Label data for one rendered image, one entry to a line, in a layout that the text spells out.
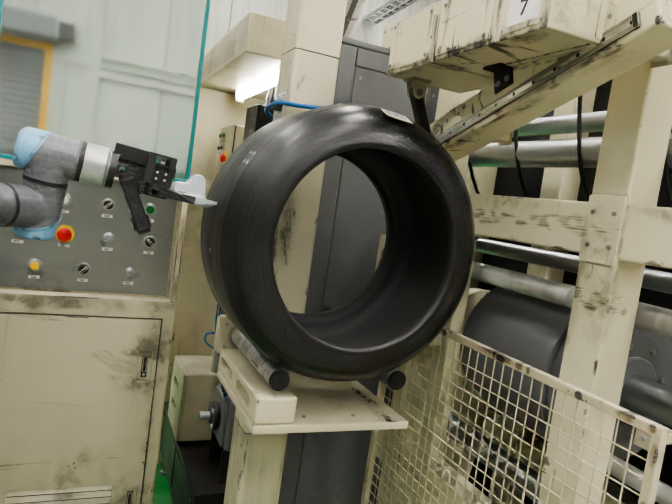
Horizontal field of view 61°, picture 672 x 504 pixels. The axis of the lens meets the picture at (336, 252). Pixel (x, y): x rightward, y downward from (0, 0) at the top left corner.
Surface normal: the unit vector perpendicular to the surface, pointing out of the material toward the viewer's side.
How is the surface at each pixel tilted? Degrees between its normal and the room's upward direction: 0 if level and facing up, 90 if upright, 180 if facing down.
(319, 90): 90
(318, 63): 90
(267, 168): 69
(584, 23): 90
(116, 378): 90
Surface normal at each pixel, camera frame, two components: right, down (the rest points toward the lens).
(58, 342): 0.39, 0.14
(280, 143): -0.17, -0.45
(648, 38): -0.01, 0.98
